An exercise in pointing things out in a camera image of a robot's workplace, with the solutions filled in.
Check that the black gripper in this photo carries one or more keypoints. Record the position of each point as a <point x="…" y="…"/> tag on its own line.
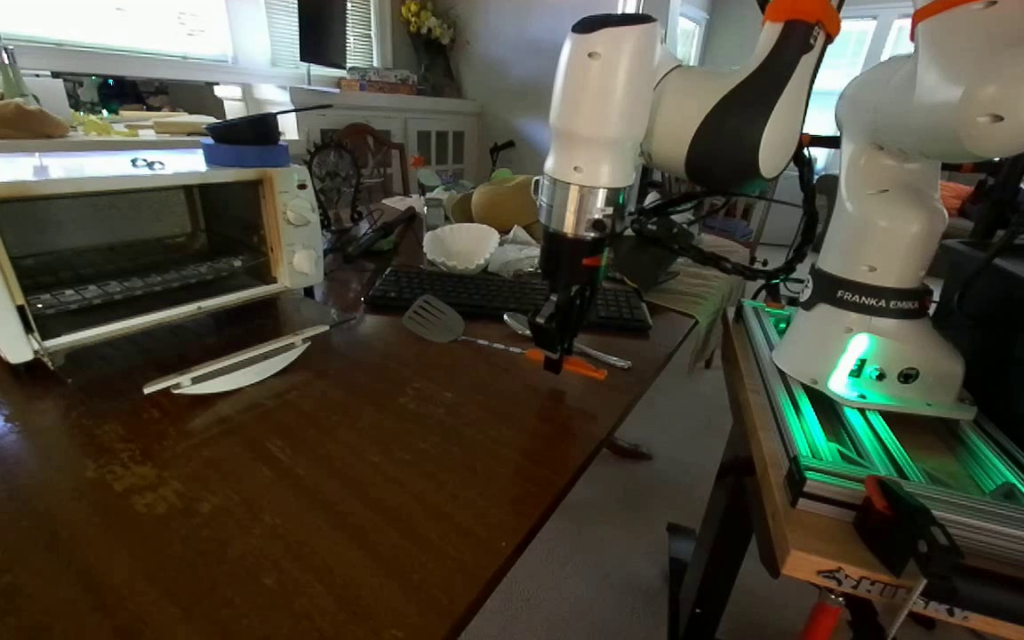
<point x="571" y="264"/>

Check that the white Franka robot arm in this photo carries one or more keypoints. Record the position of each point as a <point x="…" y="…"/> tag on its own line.
<point x="891" y="213"/>

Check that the silver metal spoon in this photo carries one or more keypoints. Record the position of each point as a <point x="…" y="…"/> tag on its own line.
<point x="518" y="320"/>

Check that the crumpled white plastic bag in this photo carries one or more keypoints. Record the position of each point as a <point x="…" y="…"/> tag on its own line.
<point x="518" y="253"/>

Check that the black computer keyboard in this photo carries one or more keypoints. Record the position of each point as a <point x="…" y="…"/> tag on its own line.
<point x="479" y="289"/>

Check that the white bowl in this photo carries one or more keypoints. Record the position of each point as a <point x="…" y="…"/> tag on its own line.
<point x="461" y="246"/>

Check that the woven beige placemat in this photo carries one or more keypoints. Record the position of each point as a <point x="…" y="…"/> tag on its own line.
<point x="703" y="289"/>

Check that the white glass door cabinet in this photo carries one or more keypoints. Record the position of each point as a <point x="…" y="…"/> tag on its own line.
<point x="442" y="137"/>

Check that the ornate dark wooden chair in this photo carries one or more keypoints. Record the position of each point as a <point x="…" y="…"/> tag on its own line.
<point x="355" y="179"/>

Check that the white toaster oven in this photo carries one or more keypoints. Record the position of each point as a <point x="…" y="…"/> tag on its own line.
<point x="301" y="237"/>

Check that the yellow flower plant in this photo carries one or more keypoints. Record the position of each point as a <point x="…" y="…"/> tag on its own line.
<point x="429" y="22"/>

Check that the small black pan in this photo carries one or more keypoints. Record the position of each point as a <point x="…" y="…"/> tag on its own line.
<point x="240" y="129"/>

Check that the orange black bar clamp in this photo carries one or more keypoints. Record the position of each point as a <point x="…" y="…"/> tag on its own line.
<point x="908" y="534"/>

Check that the large black box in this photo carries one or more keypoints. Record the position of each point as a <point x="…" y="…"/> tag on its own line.
<point x="1012" y="343"/>

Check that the silver faucet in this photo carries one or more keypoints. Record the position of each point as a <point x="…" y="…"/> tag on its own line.
<point x="3" y="59"/>

